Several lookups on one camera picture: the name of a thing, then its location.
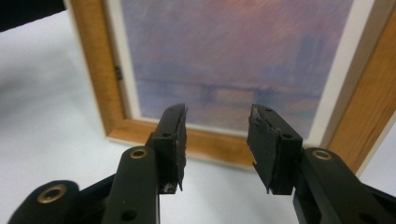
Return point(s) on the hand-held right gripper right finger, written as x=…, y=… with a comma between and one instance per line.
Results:
x=274, y=152

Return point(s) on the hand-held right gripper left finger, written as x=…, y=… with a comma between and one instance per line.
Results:
x=171, y=146

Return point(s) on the wooden picture frame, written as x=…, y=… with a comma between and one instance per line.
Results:
x=218, y=62

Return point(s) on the white table mat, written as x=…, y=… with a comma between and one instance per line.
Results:
x=46, y=118

